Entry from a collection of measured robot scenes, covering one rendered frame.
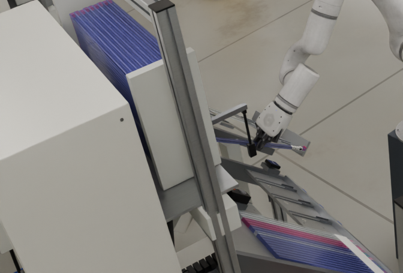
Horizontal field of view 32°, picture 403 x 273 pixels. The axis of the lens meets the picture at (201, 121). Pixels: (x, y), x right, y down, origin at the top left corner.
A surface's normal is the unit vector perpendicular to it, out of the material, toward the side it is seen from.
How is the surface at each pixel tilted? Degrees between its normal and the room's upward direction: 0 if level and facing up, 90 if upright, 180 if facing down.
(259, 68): 0
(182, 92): 90
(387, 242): 0
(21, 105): 0
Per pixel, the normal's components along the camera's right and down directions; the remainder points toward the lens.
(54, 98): -0.20, -0.80
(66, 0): 0.44, 0.43
